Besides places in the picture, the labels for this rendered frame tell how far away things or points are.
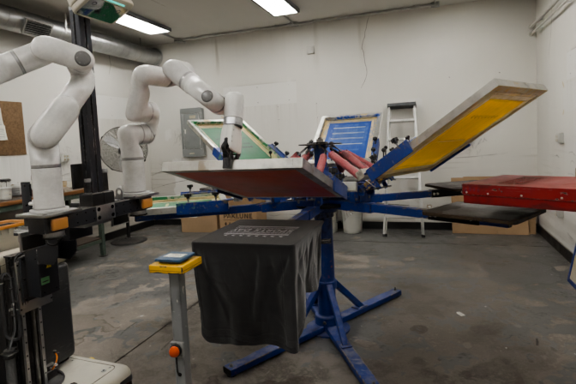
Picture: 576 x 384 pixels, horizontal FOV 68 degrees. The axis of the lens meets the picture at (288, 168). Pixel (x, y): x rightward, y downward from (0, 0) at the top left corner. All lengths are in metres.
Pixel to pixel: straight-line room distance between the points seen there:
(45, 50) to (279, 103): 5.13
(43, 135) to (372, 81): 5.13
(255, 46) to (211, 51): 0.75
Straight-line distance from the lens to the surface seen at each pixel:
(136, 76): 1.93
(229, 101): 1.67
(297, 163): 1.52
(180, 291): 1.57
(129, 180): 2.01
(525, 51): 6.33
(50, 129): 1.62
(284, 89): 6.53
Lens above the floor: 1.35
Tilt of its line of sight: 4 degrees down
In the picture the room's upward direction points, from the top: 3 degrees counter-clockwise
